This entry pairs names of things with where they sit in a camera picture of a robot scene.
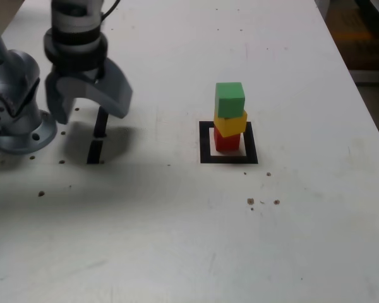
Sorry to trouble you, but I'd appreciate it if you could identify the black tape strip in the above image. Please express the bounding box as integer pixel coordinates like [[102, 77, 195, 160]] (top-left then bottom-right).
[[86, 105, 110, 165]]

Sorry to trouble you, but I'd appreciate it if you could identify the brown wooden furniture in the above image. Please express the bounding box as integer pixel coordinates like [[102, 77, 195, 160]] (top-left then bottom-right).
[[314, 0, 379, 83]]

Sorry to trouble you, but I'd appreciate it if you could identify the red cube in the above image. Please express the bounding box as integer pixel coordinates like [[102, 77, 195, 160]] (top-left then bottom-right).
[[214, 128, 241, 152]]

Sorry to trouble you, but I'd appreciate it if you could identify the black tape square outline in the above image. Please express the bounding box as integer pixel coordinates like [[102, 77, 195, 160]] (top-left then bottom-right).
[[198, 121, 259, 165]]

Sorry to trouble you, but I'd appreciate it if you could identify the yellow cube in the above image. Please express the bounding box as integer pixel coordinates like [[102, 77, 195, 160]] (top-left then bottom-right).
[[213, 110, 248, 138]]

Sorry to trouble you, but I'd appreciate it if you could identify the green cube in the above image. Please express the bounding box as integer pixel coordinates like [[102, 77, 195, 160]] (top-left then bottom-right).
[[215, 81, 246, 119]]

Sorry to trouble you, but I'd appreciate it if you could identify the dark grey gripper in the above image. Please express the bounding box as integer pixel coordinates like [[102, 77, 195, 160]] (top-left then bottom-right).
[[45, 59, 135, 125]]

